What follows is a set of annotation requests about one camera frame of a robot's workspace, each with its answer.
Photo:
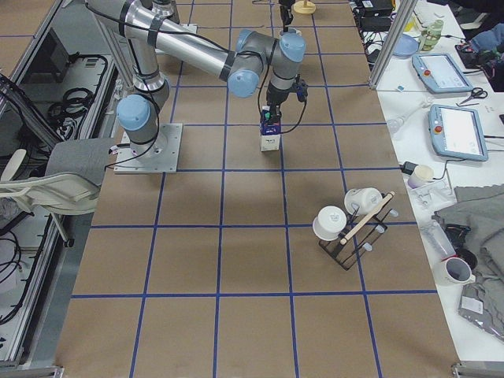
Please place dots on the black wire cup rack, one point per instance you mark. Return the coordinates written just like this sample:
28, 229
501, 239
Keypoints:
360, 233

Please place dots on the black computer box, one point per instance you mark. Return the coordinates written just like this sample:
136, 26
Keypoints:
374, 8

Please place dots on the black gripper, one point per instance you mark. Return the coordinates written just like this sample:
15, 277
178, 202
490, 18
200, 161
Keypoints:
275, 96
283, 15

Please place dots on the aluminium frame post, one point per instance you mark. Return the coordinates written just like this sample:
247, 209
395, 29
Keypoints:
404, 12

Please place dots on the upper teach pendant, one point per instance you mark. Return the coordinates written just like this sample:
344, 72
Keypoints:
440, 73

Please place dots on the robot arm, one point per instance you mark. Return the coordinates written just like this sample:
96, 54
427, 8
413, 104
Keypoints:
258, 62
287, 1

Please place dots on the blue white milk carton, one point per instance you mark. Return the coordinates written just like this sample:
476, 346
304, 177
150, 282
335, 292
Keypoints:
270, 129

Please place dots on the grey office chair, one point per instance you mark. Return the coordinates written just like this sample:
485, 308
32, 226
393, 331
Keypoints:
70, 185

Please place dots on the grey cloth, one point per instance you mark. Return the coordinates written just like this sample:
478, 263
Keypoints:
481, 209

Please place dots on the paper cup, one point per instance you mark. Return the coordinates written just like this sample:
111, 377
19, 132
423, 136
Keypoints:
421, 175

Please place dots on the teach pendant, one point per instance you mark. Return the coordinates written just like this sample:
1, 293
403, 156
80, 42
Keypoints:
457, 133
440, 73

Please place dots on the black scissors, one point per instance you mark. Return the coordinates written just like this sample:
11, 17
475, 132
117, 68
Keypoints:
476, 93

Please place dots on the white mug on desk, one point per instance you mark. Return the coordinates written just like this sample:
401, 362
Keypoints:
451, 271

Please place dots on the white cup on rack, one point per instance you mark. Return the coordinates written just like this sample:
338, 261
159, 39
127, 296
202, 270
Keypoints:
329, 222
361, 201

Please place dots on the lower teach pendant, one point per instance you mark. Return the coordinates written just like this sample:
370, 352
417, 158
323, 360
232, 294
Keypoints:
457, 133

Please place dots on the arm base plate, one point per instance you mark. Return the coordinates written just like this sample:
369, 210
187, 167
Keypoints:
161, 157

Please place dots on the green tape rolls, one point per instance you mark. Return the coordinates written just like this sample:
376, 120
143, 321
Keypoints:
430, 36

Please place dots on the blue plate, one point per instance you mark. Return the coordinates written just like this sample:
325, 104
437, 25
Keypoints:
406, 46

